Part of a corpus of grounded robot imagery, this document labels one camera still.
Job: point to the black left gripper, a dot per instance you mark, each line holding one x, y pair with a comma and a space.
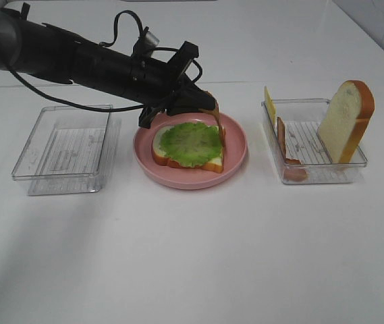
164, 86

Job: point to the bacon strip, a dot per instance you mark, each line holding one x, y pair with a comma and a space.
215, 113
283, 141

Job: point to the green lettuce leaf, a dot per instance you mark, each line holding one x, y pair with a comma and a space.
191, 144

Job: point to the bread slice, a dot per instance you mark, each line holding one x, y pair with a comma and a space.
346, 120
216, 165

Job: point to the yellow cheese slice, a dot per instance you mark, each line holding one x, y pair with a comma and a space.
270, 106

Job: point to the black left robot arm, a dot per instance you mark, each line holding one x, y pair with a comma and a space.
50, 53

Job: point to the pink round plate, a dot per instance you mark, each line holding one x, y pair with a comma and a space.
186, 178

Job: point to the right clear plastic tray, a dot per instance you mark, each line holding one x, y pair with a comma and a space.
304, 159

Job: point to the clear plastic tray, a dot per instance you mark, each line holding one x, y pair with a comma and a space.
304, 159
69, 151

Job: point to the left clear plastic tray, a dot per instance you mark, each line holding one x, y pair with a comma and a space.
69, 151

